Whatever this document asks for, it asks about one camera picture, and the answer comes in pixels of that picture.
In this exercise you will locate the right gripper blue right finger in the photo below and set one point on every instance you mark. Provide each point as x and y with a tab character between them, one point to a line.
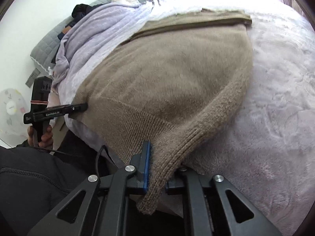
214	206

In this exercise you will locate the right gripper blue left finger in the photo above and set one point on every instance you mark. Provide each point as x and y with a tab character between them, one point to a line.
99	205

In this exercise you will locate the brown knit sweater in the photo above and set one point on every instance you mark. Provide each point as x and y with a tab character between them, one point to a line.
174	83

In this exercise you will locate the person black clothing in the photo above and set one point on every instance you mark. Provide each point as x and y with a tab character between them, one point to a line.
34	181

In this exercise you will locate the dark clothes pile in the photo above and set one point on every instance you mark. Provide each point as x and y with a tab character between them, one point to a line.
79	12

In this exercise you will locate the person left hand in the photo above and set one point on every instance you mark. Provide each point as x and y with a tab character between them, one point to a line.
46	139

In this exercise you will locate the white standing fan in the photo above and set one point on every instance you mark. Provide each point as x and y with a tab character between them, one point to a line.
13	107

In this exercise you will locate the grey padded headboard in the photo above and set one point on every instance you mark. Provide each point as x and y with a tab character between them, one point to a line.
43	53

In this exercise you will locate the lavender embossed bedspread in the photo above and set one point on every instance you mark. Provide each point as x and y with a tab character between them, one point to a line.
266	150

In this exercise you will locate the purple fleece blanket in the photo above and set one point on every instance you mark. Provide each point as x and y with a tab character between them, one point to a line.
94	37

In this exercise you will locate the grey wall switch panel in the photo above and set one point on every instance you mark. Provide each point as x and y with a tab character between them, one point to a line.
32	76

